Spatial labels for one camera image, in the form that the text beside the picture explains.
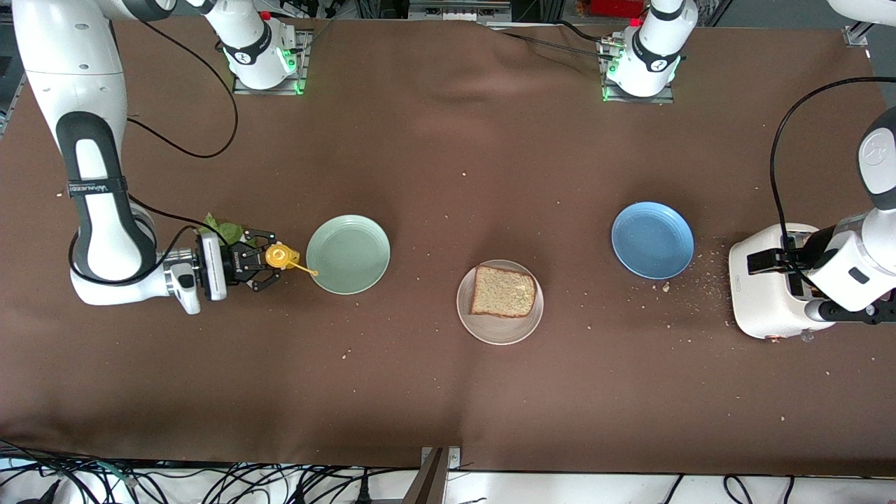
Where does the white two-slot toaster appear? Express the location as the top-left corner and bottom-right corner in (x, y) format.
(728, 223), (841, 344)

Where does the black base cable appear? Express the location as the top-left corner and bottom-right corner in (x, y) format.
(500, 20), (617, 62)

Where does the green lettuce leaf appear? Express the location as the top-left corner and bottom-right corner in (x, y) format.
(197, 213), (246, 246)

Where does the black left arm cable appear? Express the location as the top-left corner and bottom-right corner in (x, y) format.
(770, 77), (896, 295)

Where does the metal table edge bracket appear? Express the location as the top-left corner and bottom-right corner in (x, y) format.
(402, 447), (463, 504)

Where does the blue plate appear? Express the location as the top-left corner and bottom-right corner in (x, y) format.
(611, 202), (695, 280)

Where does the yellow squeeze bottle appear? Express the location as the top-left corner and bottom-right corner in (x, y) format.
(265, 241), (319, 277)

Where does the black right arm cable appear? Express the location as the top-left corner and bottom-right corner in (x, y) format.
(68, 17), (240, 286)

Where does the mint green plate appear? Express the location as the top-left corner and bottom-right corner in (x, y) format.
(306, 214), (391, 295)

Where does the brown tablecloth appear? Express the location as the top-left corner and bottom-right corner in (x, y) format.
(0, 17), (896, 477)

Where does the beige plate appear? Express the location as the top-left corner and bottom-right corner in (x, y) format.
(456, 260), (545, 346)

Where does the grey metal frame piece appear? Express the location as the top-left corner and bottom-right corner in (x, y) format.
(409, 0), (512, 22)

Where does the red box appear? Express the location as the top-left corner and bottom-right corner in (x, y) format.
(591, 0), (648, 18)

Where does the brown bread slice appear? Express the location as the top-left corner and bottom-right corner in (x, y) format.
(470, 265), (538, 319)

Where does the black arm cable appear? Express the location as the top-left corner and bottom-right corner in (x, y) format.
(770, 77), (896, 295)
(68, 17), (240, 286)

